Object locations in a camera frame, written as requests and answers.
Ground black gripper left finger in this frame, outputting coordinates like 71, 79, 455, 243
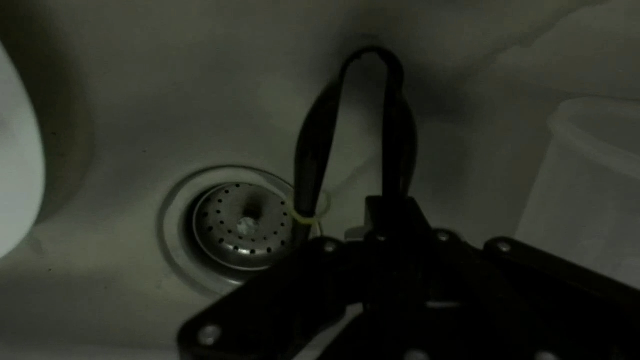
175, 195, 403, 360

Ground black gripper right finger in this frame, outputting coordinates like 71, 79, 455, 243
398, 195, 640, 360

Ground black tongs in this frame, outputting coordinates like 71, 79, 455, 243
290, 45, 422, 254

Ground metal sink strainer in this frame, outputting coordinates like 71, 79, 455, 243
156, 164, 323, 296

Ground stainless steel sink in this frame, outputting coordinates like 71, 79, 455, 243
0, 0, 640, 360

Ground translucent plastic container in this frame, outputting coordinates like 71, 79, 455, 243
513, 97, 640, 290

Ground white plate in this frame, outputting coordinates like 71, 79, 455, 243
0, 41, 48, 264

